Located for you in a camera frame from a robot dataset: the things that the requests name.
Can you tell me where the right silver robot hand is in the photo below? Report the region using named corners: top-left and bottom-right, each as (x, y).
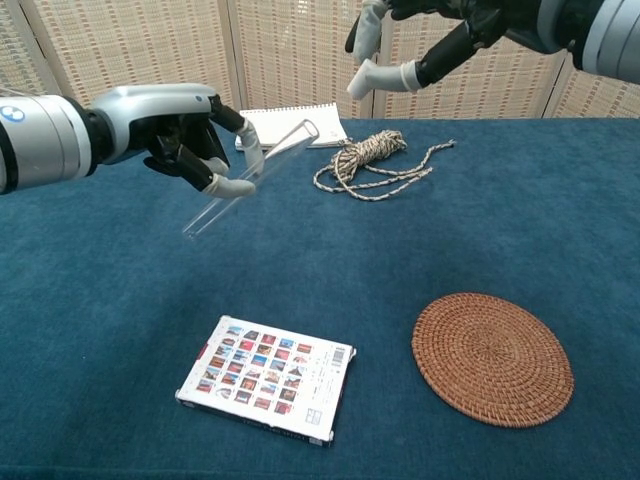
top-left (345, 0), bottom-right (546, 99)

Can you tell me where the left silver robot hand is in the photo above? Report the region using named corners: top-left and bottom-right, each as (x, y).
top-left (88, 83), bottom-right (265, 200)

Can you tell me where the transparent glass test tube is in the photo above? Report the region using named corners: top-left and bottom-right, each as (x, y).
top-left (180, 118), bottom-right (320, 241)

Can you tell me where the woven bamboo folding screen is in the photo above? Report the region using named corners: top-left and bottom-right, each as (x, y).
top-left (0, 0), bottom-right (640, 126)

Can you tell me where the white spiral notebook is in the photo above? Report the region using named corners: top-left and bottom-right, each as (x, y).
top-left (234, 102), bottom-right (349, 152)

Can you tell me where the blue carpet table cover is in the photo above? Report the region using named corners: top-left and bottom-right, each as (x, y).
top-left (0, 117), bottom-right (640, 480)

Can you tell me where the picture card booklet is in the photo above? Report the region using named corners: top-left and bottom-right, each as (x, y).
top-left (174, 314), bottom-right (358, 449)

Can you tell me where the round woven rattan placemat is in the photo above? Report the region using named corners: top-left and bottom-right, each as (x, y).
top-left (411, 292), bottom-right (575, 429)

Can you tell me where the coiled beige speckled rope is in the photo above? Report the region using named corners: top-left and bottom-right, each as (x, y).
top-left (313, 129), bottom-right (457, 202)

